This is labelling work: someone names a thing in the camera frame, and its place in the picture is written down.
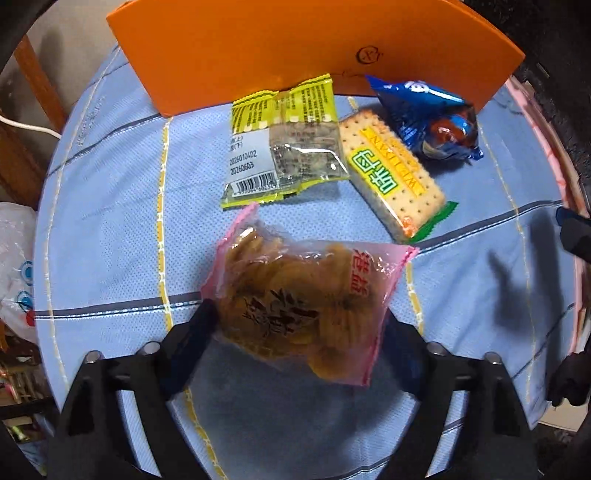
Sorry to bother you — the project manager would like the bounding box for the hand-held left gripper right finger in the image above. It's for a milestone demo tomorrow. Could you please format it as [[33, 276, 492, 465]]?
[[381, 311, 539, 480]]

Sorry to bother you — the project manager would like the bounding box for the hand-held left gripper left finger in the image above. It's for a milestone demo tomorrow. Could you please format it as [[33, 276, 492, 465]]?
[[48, 299, 221, 480]]

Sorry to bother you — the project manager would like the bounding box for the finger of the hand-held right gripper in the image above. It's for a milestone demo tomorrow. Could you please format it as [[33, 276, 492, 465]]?
[[549, 351, 591, 408], [556, 209, 591, 265]]

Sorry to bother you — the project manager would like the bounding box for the clear pink crisps packet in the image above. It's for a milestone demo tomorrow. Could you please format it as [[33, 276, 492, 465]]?
[[201, 203, 420, 387]]

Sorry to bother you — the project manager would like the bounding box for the orange cardboard box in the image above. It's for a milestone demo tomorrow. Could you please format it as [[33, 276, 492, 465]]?
[[105, 0, 527, 118]]

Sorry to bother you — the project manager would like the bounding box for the green-ended cracker packet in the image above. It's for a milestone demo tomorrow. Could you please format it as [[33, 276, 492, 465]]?
[[339, 106, 459, 245]]

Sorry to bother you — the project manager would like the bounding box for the small blue snack packet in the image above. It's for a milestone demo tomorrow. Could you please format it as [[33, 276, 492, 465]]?
[[365, 75, 484, 165]]

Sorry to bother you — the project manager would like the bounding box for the white printed plastic bag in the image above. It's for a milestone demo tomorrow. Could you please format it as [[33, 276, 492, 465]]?
[[0, 203, 44, 344]]

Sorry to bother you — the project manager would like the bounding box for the yellow-green snack packet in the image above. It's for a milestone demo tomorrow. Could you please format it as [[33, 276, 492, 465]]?
[[219, 73, 352, 212]]

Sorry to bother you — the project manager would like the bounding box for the brown carved wooden chair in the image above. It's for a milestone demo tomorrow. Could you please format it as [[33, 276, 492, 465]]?
[[0, 32, 65, 208]]

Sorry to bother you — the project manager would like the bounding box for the white cable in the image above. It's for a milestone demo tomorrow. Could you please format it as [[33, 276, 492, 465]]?
[[0, 113, 63, 139]]

